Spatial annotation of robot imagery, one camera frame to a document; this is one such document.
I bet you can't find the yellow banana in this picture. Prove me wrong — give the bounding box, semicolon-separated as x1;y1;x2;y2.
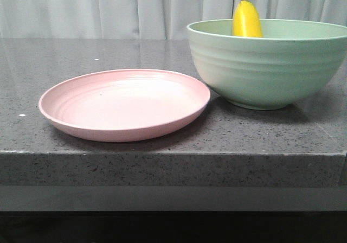
233;0;263;37

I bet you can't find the pink plate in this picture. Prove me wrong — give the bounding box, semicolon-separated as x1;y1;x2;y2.
38;69;210;142

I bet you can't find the white curtain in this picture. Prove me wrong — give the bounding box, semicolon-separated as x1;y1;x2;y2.
1;0;346;40

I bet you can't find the green bowl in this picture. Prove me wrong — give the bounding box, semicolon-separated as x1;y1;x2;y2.
187;19;346;110

